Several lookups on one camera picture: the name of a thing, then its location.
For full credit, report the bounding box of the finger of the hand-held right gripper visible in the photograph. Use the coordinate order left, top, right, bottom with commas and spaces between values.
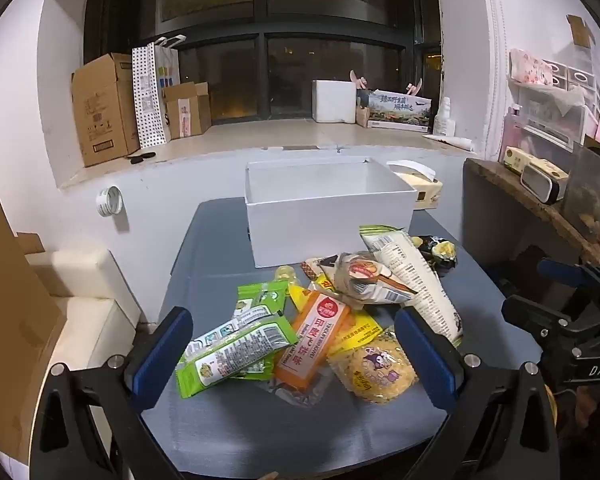
536, 257, 600, 292
501, 294, 588, 347

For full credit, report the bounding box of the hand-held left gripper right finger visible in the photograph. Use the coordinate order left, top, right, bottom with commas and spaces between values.
394, 307, 560, 480

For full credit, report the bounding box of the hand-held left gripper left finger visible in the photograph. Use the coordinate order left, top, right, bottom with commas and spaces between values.
30, 306, 195, 480

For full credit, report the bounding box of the yellow snack packet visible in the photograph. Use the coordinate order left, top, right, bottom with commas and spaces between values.
289, 275, 383, 361

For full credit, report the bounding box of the long white snack packet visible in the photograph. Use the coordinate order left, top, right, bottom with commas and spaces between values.
359, 225, 464, 347

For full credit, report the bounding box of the green snack packet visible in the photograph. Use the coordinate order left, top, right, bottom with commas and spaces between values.
176, 316, 299, 400
187, 280, 291, 361

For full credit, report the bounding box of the clear jelly cup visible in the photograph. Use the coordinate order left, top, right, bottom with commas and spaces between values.
337, 252, 415, 307

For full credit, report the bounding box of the dark candy packet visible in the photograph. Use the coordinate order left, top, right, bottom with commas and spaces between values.
412, 235, 458, 278

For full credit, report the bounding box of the orange snack packet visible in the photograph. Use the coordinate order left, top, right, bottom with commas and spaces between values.
274, 292, 353, 394

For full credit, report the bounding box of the white cardboard box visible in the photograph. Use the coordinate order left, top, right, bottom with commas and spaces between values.
245, 156, 419, 269

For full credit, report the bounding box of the round puffed rice cake packet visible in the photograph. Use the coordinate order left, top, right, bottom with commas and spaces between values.
329, 335, 419, 405

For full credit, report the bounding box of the white and black device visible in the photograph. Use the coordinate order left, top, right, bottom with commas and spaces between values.
520, 163, 568, 205

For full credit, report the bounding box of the white cushion seat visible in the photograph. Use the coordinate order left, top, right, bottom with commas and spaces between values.
25, 248, 142, 411

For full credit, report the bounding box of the wooden side table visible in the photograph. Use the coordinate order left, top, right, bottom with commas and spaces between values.
462, 157, 600, 262

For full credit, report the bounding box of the corn rice cake packet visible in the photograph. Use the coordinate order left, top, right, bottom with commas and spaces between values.
302, 255, 343, 283

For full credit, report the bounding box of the brown cardboard sheet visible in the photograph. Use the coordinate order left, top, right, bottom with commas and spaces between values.
0, 192, 69, 466

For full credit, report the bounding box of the yellow tissue pack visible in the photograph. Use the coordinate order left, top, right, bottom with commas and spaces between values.
386, 159, 444, 211

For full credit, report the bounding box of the white tape roll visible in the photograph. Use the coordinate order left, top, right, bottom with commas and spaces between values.
96, 186, 125, 217

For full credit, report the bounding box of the white storage drawer rack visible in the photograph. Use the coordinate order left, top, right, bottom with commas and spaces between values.
504, 49, 600, 152

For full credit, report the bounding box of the rolled white paper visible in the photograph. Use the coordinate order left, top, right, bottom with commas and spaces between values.
422, 133, 476, 152

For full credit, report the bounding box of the white bottle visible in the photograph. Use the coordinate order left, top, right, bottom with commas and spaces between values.
433, 97, 456, 137

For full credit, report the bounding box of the landscape printed box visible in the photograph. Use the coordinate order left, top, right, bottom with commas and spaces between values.
367, 90, 433, 134

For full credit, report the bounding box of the small open cardboard box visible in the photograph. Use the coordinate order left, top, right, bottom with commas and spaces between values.
162, 81, 212, 139

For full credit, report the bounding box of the large brown cardboard box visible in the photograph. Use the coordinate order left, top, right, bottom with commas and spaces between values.
71, 53, 141, 167

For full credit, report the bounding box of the polka-dot paper bag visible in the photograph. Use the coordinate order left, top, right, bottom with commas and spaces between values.
132, 35, 187, 149

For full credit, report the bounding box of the white foam box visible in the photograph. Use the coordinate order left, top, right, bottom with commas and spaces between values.
312, 79, 357, 124

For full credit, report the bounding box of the black window frame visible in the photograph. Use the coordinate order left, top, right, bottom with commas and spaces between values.
84, 0, 443, 124

